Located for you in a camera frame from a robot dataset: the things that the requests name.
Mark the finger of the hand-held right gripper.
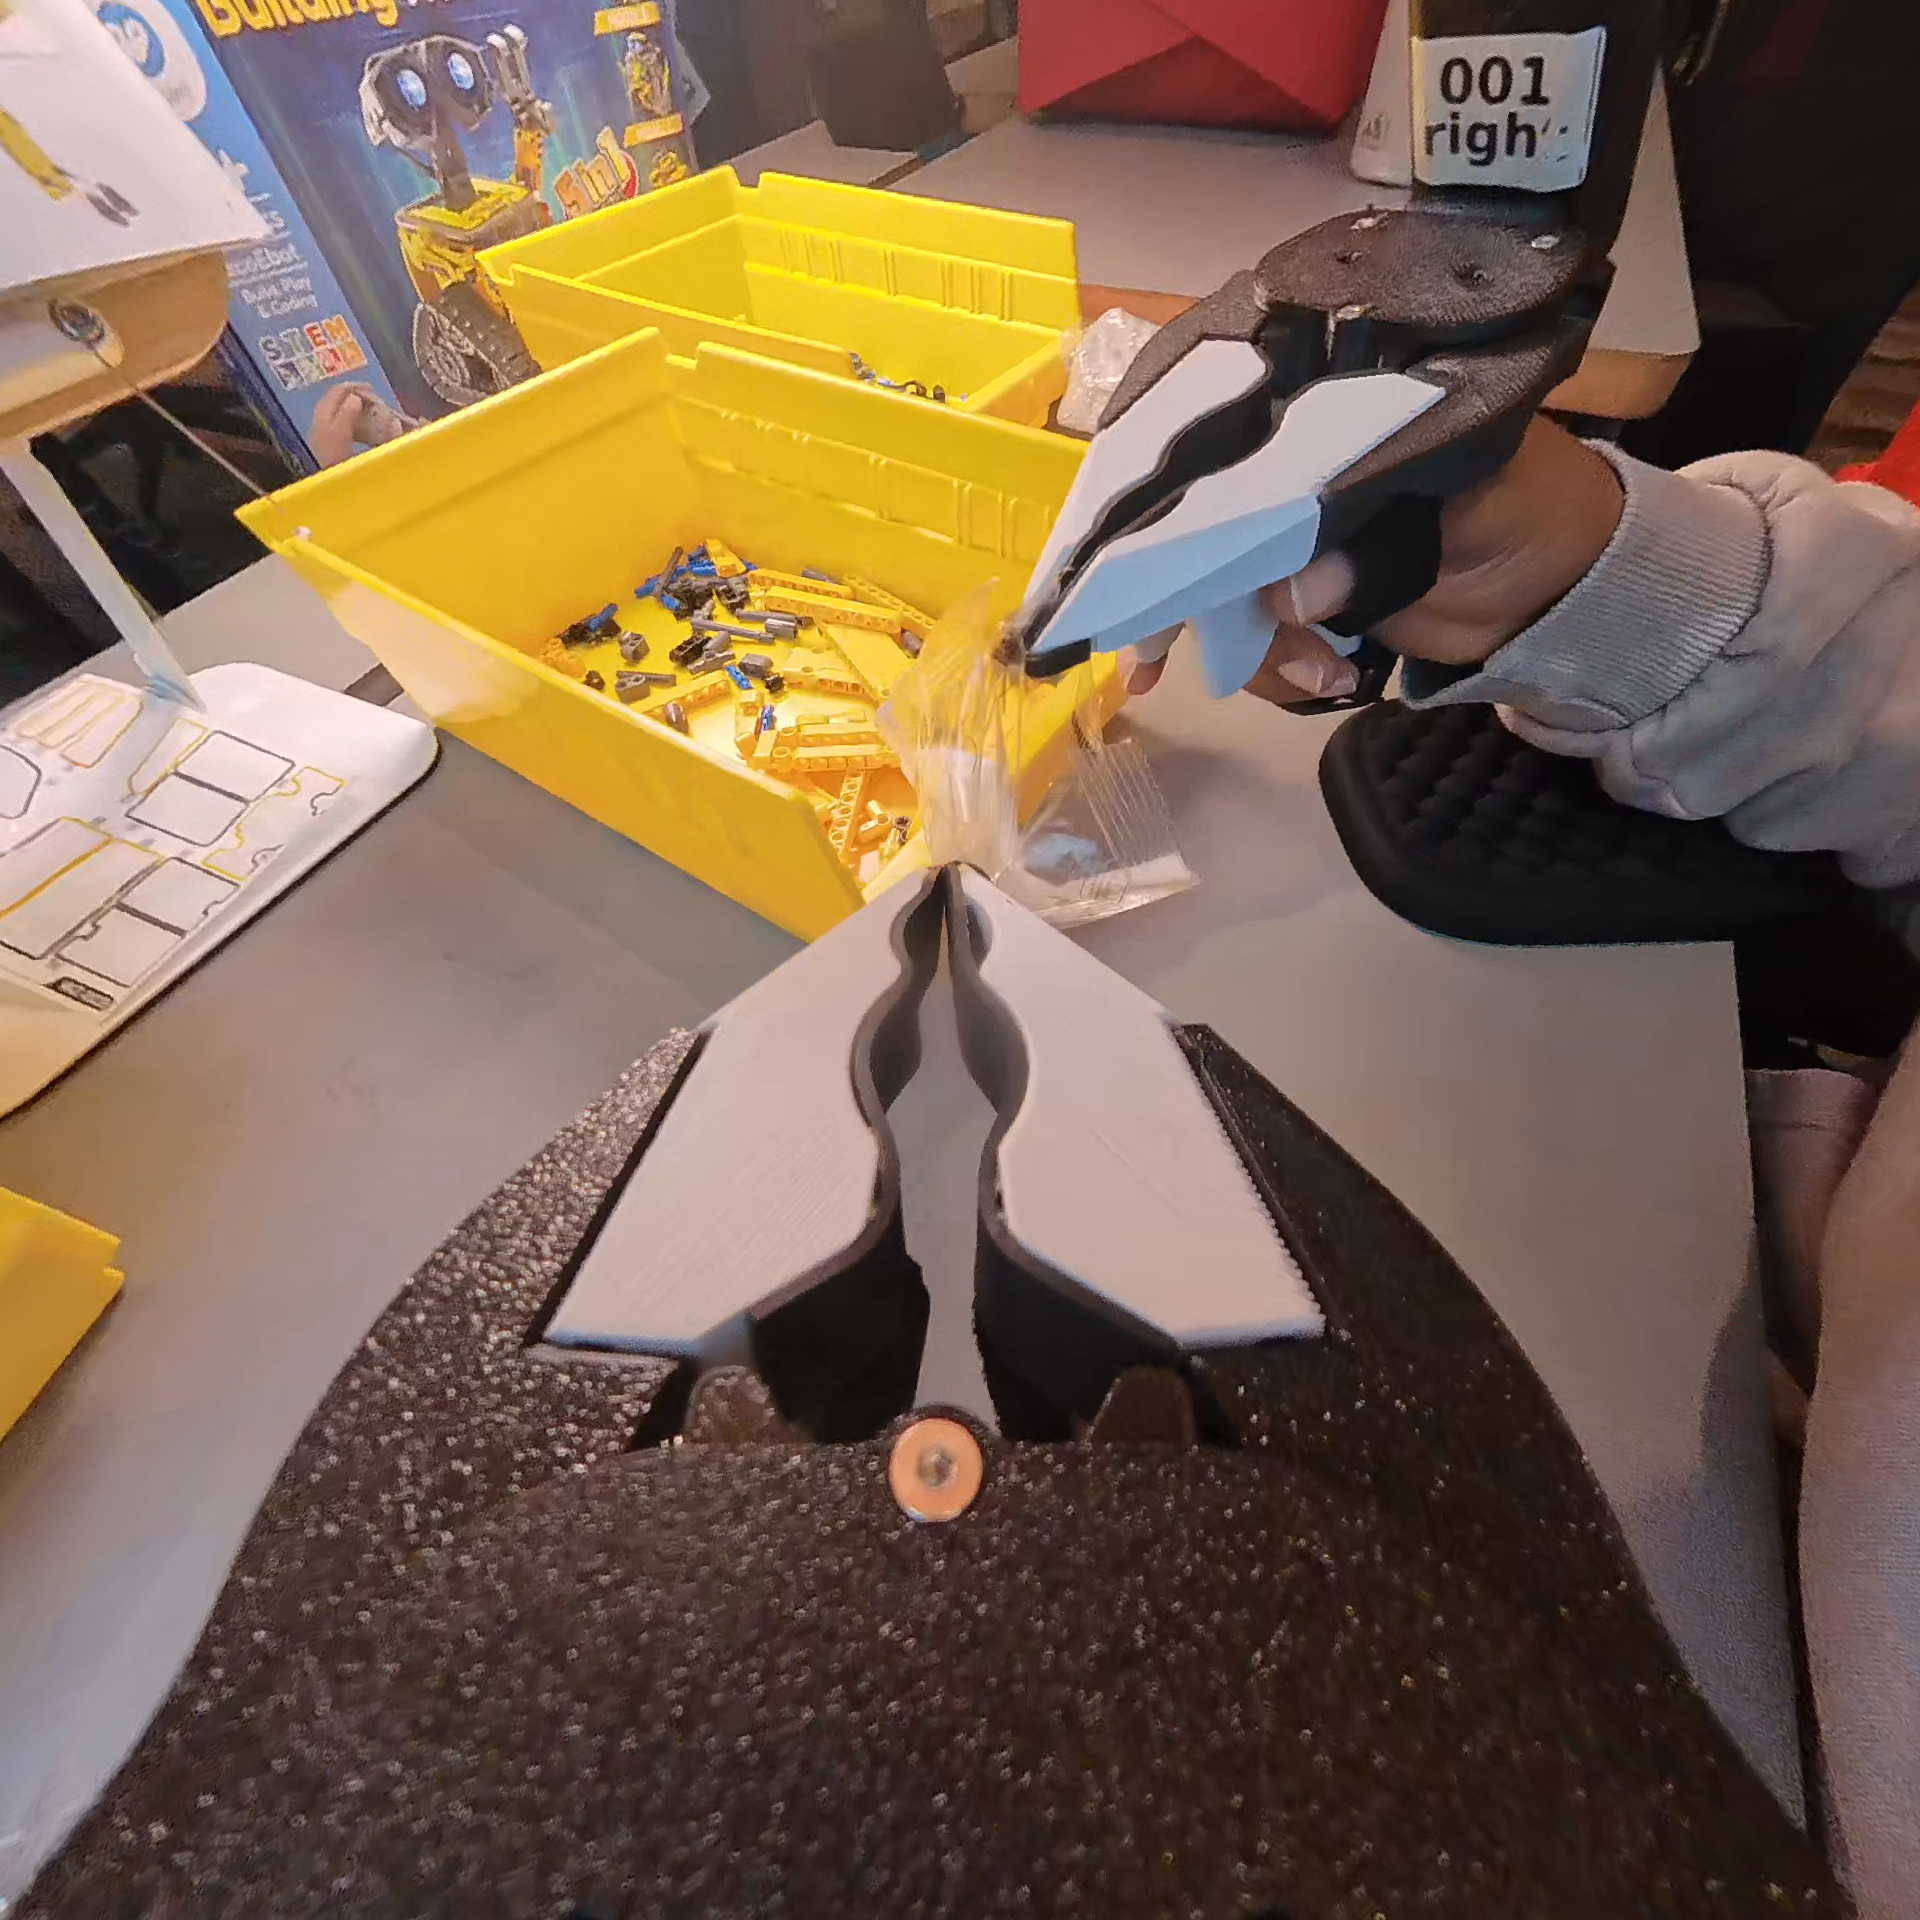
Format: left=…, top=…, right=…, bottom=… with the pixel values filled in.
left=1032, top=373, right=1447, bottom=675
left=1023, top=336, right=1285, bottom=645

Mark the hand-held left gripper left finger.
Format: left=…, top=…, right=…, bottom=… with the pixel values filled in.
left=548, top=869, right=948, bottom=1370

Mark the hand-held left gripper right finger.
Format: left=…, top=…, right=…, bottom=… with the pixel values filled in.
left=951, top=869, right=1327, bottom=1380

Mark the small clear bag white label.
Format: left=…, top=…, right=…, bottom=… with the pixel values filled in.
left=879, top=579, right=1200, bottom=932

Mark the pile of toy bricks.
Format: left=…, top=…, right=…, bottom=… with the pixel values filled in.
left=541, top=536, right=967, bottom=880

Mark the yellow bin with bricks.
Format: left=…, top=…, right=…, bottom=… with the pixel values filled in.
left=243, top=326, right=1131, bottom=944
left=481, top=166, right=1087, bottom=428

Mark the yellow storage bin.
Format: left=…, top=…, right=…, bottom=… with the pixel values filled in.
left=0, top=1186, right=129, bottom=1444

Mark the person's right forearm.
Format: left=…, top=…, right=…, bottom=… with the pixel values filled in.
left=1405, top=445, right=1920, bottom=892

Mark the grey desk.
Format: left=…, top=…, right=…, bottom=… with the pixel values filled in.
left=0, top=121, right=1839, bottom=1920

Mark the person's right hand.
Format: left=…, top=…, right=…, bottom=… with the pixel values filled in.
left=1245, top=414, right=1635, bottom=719

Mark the clear plastic bag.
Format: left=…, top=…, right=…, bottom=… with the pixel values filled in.
left=1059, top=309, right=1177, bottom=440

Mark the orange traffic cone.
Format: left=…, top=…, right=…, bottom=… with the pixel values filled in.
left=1835, top=409, right=1920, bottom=507

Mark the black wrist rest pad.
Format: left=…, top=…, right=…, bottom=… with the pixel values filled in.
left=1323, top=701, right=1920, bottom=950

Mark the white printed sheet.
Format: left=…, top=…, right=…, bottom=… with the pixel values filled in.
left=0, top=660, right=441, bottom=1118

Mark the printed toy box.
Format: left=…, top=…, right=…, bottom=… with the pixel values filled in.
left=91, top=0, right=714, bottom=459

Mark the beige booklet stand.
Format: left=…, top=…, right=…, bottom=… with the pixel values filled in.
left=0, top=253, right=243, bottom=714

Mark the instruction booklet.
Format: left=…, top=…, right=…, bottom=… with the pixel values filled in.
left=0, top=0, right=272, bottom=301

